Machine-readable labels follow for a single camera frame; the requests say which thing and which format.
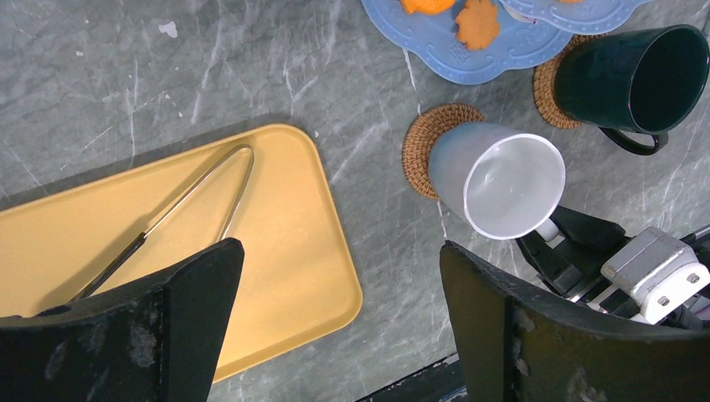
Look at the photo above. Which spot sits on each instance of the white and blue mug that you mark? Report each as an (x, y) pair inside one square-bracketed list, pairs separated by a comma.
[(503, 182)]

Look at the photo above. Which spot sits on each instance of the dark green mug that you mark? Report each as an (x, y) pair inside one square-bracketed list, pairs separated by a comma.
[(635, 86)]

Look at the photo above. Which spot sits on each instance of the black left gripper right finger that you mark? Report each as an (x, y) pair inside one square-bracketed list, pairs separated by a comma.
[(518, 342)]

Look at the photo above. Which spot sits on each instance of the woven rattan coaster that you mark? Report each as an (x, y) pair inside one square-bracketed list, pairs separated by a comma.
[(543, 86), (423, 133)]

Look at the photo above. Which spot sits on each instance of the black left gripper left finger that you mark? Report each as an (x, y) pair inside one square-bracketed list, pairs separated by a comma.
[(157, 338)]

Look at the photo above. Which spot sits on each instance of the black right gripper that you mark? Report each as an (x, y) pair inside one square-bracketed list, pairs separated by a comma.
[(568, 256)]

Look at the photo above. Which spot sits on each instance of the orange flower cookie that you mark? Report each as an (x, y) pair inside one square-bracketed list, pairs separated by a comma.
[(477, 24)]

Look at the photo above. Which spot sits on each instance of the yellow serving tray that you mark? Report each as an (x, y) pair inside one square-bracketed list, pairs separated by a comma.
[(266, 187)]

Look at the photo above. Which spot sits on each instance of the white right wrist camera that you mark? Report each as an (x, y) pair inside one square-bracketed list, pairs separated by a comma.
[(657, 272)]

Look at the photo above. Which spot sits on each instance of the blue three-tier cake stand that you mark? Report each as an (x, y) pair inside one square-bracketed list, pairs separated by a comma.
[(531, 33)]

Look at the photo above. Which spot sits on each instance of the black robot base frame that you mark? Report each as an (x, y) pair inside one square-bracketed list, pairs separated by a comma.
[(442, 380)]

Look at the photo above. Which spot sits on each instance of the orange fish cookie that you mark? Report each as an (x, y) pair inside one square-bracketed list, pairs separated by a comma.
[(427, 7)]

